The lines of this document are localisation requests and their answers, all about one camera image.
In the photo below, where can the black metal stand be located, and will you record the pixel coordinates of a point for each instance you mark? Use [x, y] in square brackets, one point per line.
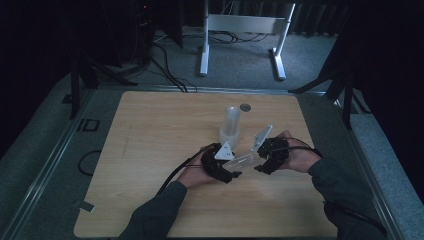
[340, 86]
[83, 73]

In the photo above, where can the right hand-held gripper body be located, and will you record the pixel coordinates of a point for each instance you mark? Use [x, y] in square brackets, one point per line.
[271, 150]

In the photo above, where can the grey round table grommet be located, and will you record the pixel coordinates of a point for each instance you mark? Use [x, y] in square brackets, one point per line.
[245, 107]

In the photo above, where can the dark equipment rack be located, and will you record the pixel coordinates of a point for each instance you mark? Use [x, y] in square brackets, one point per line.
[133, 30]

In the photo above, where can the clear tube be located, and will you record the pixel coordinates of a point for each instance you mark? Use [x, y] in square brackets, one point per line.
[230, 126]

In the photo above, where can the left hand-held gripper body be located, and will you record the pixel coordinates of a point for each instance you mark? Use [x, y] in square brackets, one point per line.
[213, 163]

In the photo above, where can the person's left hand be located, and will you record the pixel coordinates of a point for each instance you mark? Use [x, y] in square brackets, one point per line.
[195, 175]

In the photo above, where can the white desk frame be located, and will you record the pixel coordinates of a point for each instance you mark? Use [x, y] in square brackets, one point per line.
[245, 24]

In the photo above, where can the metal rail frame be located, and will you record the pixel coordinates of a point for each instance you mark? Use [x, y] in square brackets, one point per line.
[213, 89]

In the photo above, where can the grey tape strip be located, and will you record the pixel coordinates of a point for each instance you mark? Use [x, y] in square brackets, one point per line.
[85, 206]

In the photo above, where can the person's right hand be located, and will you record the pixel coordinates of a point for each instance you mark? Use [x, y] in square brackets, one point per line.
[300, 156]

